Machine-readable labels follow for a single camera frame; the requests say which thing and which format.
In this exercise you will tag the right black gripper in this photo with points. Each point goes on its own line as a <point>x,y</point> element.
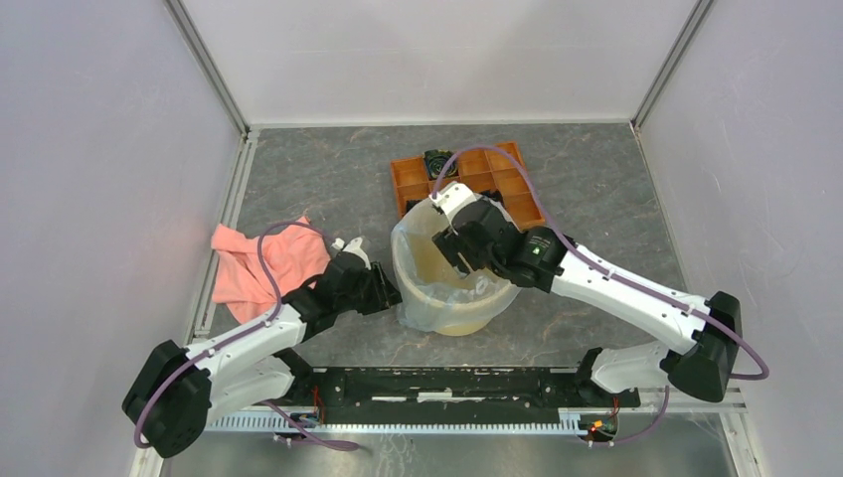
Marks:
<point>450,245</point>

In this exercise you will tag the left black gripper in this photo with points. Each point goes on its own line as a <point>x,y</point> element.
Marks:
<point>384,293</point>

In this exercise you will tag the orange wooden divided tray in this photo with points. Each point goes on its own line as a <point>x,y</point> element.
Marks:
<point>479,170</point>

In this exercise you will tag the yellow plastic trash bin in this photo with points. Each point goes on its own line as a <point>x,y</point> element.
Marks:
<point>448,296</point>

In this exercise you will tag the translucent blue plastic trash bag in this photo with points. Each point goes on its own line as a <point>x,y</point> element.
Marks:
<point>435,283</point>

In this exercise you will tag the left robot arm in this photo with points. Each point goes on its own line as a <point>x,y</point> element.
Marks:
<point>181,390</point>

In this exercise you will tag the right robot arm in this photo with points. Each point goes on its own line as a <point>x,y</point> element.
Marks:
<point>694,347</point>

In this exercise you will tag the black orange rolled tie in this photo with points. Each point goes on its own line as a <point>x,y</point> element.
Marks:
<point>494,195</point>

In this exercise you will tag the pink cloth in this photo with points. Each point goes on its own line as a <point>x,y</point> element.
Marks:
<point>292,256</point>

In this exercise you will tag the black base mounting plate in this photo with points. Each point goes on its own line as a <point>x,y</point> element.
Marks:
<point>444,395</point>

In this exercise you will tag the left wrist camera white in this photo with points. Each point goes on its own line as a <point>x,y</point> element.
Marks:
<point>354,246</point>

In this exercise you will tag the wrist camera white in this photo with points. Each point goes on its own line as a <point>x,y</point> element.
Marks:
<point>448,202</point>
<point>354,246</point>

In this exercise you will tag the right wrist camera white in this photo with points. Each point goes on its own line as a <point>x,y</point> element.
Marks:
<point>448,202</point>

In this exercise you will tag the white slotted cable duct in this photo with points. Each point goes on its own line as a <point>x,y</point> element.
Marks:
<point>257,420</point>

